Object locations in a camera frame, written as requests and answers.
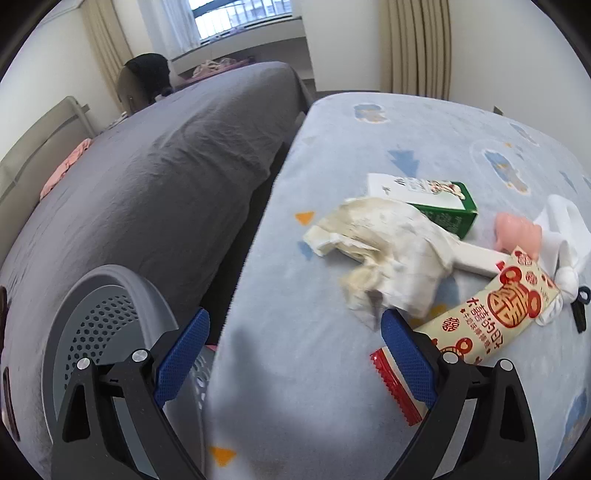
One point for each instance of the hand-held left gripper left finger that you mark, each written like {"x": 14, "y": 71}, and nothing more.
{"x": 182, "y": 355}

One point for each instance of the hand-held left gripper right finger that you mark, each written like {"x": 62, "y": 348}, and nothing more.
{"x": 406, "y": 360}

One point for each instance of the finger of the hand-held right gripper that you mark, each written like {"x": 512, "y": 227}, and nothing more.
{"x": 579, "y": 311}

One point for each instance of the white knotted napkin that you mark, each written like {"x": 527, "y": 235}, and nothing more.
{"x": 568, "y": 244}

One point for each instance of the cream and red snack packet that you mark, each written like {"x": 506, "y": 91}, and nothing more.
{"x": 485, "y": 323}

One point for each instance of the grey perforated plastic basket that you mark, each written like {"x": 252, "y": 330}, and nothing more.
{"x": 92, "y": 323}

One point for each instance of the stained paper tissue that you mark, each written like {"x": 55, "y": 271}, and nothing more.
{"x": 406, "y": 258}

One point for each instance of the light blue printed blanket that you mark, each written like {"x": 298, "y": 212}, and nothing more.
{"x": 323, "y": 323}

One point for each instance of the green and white carton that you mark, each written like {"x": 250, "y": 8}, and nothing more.
{"x": 443, "y": 214}

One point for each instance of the bed with grey sheet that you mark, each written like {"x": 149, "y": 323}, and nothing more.
{"x": 161, "y": 184}

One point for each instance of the pink cloth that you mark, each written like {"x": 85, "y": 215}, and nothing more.
{"x": 69, "y": 161}

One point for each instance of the beige padded headboard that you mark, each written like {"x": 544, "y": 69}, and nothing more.
{"x": 37, "y": 147}

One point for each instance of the beige chair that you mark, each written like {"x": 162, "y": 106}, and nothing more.
{"x": 131, "y": 92}

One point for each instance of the pink clothes pile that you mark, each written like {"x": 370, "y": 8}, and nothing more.
{"x": 217, "y": 68}

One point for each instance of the beige curtain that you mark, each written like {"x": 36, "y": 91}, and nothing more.
{"x": 108, "y": 41}
{"x": 415, "y": 46}

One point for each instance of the white sheer curtain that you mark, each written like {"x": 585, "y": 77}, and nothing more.
{"x": 168, "y": 27}

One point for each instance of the window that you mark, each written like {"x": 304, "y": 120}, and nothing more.
{"x": 240, "y": 14}

